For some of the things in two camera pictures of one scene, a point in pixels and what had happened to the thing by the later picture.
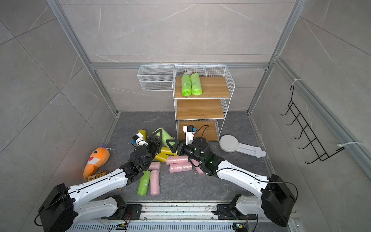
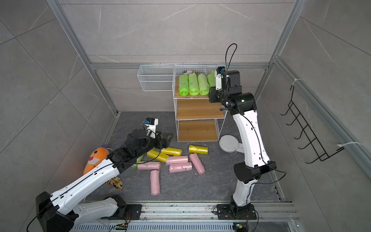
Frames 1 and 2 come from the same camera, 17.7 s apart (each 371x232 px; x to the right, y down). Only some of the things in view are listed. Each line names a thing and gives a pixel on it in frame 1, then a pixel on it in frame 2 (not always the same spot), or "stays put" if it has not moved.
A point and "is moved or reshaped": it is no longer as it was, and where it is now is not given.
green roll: x=196 y=88 is moved or reshaped
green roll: x=186 y=85 is moved or reshaped
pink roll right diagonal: x=198 y=169 stays put
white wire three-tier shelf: x=206 y=112 stays put
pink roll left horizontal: x=154 y=166 stays put
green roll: x=165 y=137 is moved or reshaped
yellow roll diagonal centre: x=161 y=157 stays put
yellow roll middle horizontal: x=166 y=150 stays put
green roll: x=144 y=183 to x=211 y=79
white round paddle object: x=230 y=143 stays put
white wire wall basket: x=156 y=78 stays put
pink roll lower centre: x=179 y=166 stays put
